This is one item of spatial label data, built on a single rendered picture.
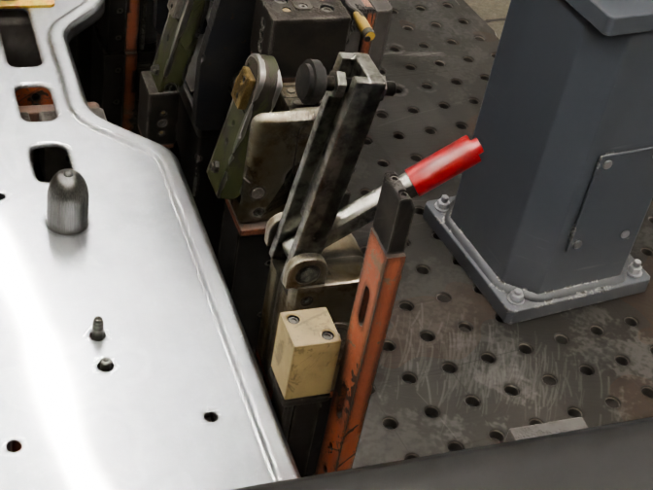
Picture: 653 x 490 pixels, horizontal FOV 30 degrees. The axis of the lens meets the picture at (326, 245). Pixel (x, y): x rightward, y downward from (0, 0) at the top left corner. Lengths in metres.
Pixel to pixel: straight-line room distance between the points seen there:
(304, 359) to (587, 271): 0.68
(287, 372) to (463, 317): 0.60
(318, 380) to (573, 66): 0.54
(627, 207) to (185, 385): 0.68
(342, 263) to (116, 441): 0.21
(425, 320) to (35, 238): 0.56
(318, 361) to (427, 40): 1.12
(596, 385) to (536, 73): 0.35
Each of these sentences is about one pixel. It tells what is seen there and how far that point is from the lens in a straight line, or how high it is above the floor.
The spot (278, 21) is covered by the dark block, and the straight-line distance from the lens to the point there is 1.02.
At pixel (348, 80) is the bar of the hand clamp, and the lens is 0.79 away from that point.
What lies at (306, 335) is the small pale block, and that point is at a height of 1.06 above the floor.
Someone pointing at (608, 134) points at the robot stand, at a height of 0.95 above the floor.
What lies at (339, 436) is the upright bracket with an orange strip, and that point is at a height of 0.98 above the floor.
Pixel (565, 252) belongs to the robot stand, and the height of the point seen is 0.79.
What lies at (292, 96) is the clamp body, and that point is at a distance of 1.01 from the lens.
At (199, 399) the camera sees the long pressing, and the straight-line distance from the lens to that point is 0.84.
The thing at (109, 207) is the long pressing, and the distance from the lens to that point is 0.99.
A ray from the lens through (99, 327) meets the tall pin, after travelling 0.87.
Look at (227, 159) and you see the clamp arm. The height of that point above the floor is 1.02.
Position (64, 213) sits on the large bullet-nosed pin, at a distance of 0.95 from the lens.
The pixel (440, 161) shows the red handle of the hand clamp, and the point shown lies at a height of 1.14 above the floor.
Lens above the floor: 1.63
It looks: 40 degrees down
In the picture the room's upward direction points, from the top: 11 degrees clockwise
